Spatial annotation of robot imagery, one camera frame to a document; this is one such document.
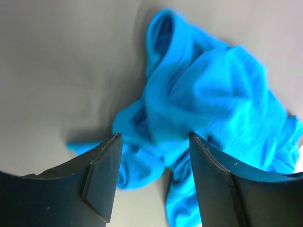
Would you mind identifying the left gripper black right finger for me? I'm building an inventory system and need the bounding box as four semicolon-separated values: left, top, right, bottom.
189;133;303;227

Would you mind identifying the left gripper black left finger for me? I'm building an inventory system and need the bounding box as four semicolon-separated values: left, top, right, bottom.
0;133;123;227

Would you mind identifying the blue t shirt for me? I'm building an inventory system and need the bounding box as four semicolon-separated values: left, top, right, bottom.
66;9;303;227

